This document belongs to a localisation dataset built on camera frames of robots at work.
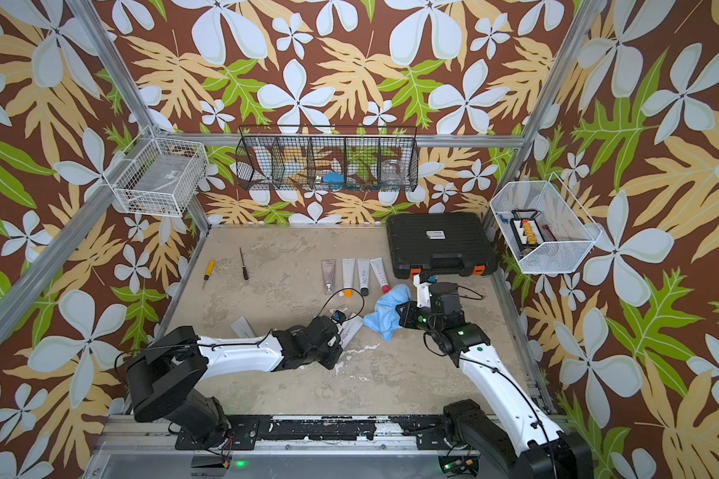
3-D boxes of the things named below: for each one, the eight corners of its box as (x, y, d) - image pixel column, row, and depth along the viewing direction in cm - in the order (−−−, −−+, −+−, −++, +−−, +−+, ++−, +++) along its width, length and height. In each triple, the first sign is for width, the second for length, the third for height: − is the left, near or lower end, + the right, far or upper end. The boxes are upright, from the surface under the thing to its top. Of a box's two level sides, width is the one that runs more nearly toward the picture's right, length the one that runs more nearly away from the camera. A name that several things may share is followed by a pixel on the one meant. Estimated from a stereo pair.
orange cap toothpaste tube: (340, 297, 102) (340, 294, 100) (342, 261, 112) (342, 257, 110) (354, 297, 102) (354, 294, 100) (355, 261, 112) (354, 257, 110)
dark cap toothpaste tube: (357, 296, 101) (357, 293, 100) (358, 262, 111) (358, 258, 109) (370, 296, 101) (371, 293, 100) (369, 262, 111) (369, 258, 109)
